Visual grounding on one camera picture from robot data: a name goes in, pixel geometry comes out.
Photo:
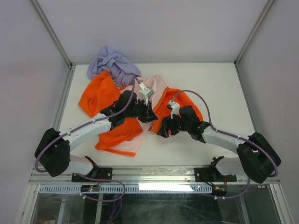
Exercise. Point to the white slotted cable duct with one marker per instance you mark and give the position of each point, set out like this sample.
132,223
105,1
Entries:
146,188

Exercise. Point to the black connector with yellow plug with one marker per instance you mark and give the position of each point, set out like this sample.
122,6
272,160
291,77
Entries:
219,191

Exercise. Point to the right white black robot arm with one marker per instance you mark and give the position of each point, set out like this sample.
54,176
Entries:
255,157

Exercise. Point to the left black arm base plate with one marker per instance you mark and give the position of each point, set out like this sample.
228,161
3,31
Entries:
96,174

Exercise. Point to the crumpled lavender garment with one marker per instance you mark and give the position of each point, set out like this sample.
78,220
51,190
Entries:
121,70

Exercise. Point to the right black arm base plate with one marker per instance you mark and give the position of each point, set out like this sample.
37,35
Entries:
207,174

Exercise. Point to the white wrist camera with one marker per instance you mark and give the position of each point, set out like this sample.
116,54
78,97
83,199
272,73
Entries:
174,107
144,92

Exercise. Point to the left aluminium frame post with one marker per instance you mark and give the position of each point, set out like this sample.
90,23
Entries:
49,29

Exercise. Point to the aluminium frame post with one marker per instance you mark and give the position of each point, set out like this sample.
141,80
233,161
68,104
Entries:
267,7
49,29

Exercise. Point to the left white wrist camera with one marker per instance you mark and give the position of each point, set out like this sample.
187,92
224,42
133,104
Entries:
144,92

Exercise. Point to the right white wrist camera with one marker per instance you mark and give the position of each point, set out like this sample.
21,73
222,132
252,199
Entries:
174,107

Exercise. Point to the right aluminium frame post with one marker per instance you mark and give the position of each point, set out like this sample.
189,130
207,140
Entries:
267,7

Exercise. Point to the aluminium mounting rail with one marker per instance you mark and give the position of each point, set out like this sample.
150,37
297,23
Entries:
134,174

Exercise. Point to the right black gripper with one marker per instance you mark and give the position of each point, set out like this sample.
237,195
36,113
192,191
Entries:
167,124

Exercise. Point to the orange jacket with pink lining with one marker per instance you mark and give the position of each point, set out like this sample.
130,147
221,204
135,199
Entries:
126,138

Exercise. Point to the small electronics board with leds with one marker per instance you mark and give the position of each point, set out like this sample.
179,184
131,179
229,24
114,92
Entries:
90,188

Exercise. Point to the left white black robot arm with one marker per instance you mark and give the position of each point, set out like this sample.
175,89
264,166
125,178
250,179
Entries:
54,149

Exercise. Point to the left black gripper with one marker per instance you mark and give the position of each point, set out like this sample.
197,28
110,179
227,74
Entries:
148,115

